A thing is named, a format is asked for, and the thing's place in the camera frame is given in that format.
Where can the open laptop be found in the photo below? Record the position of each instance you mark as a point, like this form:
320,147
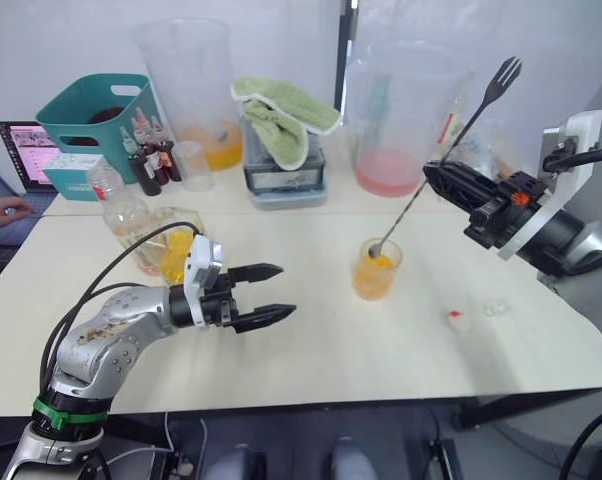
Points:
26,145

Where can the glass with orange juice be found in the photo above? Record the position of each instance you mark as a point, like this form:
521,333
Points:
376,280

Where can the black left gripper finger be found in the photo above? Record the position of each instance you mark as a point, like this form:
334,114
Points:
266,317
258,272

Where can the white bottle cap red tag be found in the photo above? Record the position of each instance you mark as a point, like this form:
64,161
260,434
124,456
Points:
458,322

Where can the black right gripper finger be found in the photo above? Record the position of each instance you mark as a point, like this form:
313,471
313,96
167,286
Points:
466,177
461,197

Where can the dark vertical post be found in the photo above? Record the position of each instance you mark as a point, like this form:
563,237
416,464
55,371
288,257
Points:
348,30

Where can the teal plastic basket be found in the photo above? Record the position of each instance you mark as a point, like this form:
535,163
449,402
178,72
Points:
81,110

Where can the small clear measuring cup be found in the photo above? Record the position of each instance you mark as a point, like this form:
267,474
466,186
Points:
196,175

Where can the dark red dropper bottle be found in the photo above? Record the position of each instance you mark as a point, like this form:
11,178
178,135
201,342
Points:
146,177
168,165

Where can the brown block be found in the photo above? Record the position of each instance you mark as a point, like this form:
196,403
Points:
502,170

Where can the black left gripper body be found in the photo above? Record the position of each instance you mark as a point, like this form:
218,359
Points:
218,305

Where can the grey rounded shape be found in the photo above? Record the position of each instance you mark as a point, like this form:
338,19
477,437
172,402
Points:
353,460

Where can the small clear bottle stopper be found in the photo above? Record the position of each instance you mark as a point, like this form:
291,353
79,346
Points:
496,307

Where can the teal and white box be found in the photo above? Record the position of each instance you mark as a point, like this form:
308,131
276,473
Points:
73,185

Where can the green cloth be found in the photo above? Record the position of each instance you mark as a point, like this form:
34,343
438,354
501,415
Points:
281,100

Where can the square clear bottle yellow liquid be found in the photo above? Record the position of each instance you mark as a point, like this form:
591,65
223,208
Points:
176,250

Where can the large clear jug pink liquid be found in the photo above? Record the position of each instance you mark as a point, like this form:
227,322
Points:
386,175

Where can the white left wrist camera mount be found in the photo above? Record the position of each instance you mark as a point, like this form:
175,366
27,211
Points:
203,260

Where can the long dark spoon fork end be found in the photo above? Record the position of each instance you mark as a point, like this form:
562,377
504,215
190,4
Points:
496,86

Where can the grey storage box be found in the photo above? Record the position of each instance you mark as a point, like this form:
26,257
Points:
286,177

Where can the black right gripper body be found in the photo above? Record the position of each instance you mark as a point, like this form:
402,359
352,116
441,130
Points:
501,215

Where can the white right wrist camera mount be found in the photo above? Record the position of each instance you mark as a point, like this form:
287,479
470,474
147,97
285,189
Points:
581,135

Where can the clear plastic bag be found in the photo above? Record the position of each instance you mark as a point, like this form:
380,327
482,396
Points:
481,145

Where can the person's bare hand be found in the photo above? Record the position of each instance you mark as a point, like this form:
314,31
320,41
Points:
6,210

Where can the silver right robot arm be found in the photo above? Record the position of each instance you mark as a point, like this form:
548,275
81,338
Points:
581,250

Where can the black table frame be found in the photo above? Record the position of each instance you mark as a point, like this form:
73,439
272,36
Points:
506,402

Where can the dark red item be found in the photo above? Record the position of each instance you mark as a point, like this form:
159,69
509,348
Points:
106,115

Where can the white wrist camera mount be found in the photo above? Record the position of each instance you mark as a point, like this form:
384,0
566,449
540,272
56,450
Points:
203,260
581,135

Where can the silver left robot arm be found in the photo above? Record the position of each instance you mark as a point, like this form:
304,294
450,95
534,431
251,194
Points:
116,320

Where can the clear plastic juice bottle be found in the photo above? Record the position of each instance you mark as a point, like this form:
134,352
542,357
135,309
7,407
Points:
123,215

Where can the large clear jug orange liquid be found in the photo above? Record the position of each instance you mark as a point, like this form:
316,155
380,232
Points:
191,75

